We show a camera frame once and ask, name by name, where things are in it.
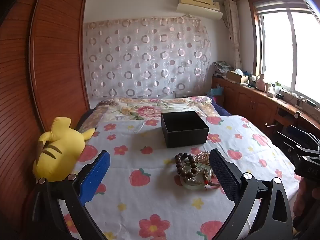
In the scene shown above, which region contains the yellow plush toy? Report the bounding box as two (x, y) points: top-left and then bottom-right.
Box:
(32, 117), (96, 182)

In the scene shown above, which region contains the cardboard box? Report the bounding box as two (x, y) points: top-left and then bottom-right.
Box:
(226, 70), (249, 84)

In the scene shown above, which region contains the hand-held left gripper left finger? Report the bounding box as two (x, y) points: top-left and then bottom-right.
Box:
(32, 150), (111, 240)

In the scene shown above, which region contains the beige window curtain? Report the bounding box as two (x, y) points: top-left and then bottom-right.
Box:
(224, 0), (244, 72)

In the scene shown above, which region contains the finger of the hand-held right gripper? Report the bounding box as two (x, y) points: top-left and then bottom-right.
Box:
(276, 131), (303, 155)
(286, 124), (320, 145)

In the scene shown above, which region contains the blue plastic bag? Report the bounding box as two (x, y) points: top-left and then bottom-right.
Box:
(210, 84), (224, 97)

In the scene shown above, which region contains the red bead bracelet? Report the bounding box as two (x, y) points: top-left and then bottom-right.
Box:
(204, 174), (222, 187)

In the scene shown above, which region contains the wall air conditioner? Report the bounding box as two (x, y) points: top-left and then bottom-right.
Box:
(176, 0), (223, 20)

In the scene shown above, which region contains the dark blue blanket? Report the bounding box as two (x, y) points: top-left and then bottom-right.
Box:
(207, 95), (233, 117)

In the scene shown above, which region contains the pearl bracelet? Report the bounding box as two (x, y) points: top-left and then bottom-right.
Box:
(191, 151), (211, 167)

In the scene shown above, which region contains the dark wooden bead bracelet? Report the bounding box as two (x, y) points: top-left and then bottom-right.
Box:
(174, 153), (198, 180)

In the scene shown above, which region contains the green jade bangle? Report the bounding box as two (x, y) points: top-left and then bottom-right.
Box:
(180, 165), (215, 190)

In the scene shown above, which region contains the wooden cabinet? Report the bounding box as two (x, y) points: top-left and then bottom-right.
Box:
(211, 76), (320, 150)

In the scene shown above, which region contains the circle pattern wall curtain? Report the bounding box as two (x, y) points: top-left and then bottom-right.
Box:
(84, 16), (212, 99)

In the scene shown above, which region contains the window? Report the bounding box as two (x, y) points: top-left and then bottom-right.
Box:
(249, 0), (320, 105)

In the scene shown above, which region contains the person's right hand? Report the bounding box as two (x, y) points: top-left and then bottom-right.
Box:
(293, 179), (320, 217)

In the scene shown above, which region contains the pile of packets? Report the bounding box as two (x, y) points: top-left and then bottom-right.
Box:
(212, 60), (234, 77)

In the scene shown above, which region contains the pink jar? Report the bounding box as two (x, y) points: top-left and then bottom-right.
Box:
(255, 74), (267, 92)

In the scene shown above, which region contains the floral blanket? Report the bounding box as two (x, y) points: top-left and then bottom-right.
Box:
(75, 96), (222, 130)

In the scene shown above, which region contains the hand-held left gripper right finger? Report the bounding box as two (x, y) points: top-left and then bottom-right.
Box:
(209, 149), (293, 240)

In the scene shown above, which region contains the strawberry print white sheet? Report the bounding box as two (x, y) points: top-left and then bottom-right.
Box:
(59, 115), (303, 240)

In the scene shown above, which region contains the black square box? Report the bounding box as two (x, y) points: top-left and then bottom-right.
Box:
(161, 111), (209, 148)

